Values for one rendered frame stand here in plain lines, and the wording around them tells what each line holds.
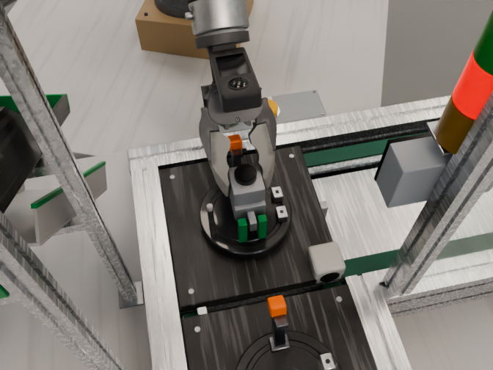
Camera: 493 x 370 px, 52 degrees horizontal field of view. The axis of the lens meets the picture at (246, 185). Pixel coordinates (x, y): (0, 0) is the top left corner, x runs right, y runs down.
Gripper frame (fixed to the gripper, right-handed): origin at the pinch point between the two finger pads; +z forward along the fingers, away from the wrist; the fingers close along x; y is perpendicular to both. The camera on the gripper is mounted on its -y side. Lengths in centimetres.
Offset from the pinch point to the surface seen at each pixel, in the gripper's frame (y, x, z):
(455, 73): 153, -122, 2
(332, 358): -12.0, -5.9, 20.9
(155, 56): 53, 10, -21
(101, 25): 62, 21, -30
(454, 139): -23.4, -16.9, -6.3
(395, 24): 180, -108, -24
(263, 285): -0.6, -0.1, 14.8
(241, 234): 0.8, 1.6, 7.1
